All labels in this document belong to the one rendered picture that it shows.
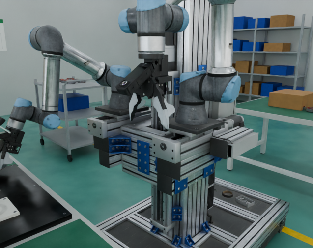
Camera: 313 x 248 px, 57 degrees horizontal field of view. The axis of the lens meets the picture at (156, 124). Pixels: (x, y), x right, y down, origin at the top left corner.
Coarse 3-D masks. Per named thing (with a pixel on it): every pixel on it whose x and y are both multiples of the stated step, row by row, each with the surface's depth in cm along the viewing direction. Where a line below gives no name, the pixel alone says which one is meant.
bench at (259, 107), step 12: (240, 108) 301; (252, 108) 300; (264, 108) 300; (276, 108) 300; (264, 120) 369; (288, 120) 264; (300, 120) 257; (312, 120) 251; (264, 132) 372; (264, 144) 375; (240, 156) 317; (228, 168) 328; (276, 168) 286; (312, 180) 262
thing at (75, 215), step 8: (16, 160) 162; (24, 168) 152; (32, 176) 142; (40, 184) 134; (48, 192) 127; (64, 200) 120; (72, 208) 114; (72, 216) 109; (80, 216) 109; (64, 224) 104; (88, 224) 104; (40, 232) 99; (96, 232) 99; (24, 240) 95
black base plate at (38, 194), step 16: (0, 176) 137; (16, 176) 137; (0, 192) 122; (16, 192) 122; (32, 192) 122; (16, 208) 110; (32, 208) 110; (48, 208) 110; (64, 208) 110; (0, 224) 100; (16, 224) 100; (32, 224) 100; (48, 224) 101; (0, 240) 92; (16, 240) 94
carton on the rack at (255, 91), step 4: (248, 84) 683; (256, 84) 667; (260, 84) 669; (248, 88) 684; (252, 88) 677; (256, 88) 669; (260, 88) 673; (244, 92) 694; (248, 92) 686; (252, 92) 679; (256, 92) 671; (260, 92) 676
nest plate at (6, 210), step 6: (6, 198) 115; (0, 204) 111; (6, 204) 111; (12, 204) 111; (0, 210) 107; (6, 210) 107; (12, 210) 107; (0, 216) 103; (6, 216) 103; (12, 216) 104
